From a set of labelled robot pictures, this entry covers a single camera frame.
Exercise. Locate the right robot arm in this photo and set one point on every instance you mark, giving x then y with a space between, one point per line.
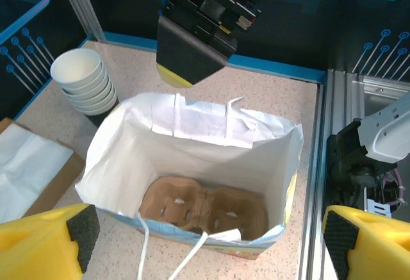
384 132

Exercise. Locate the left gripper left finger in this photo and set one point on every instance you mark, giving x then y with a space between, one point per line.
38 248

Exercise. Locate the brown pulp cup carrier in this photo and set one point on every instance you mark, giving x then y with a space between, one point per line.
237 203

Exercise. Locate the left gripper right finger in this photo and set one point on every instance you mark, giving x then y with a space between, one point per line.
378 251

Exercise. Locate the aluminium mounting rail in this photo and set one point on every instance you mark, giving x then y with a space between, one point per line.
317 132

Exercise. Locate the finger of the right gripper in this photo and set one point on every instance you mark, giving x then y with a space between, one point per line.
189 55

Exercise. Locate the aluminium frame post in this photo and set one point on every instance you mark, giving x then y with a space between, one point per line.
83 4

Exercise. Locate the white paper napkin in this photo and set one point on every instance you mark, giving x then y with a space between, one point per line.
25 164

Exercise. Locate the cardboard napkin box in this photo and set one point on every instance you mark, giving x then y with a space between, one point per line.
68 171

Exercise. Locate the green and white paper bag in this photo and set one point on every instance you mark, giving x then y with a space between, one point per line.
192 152

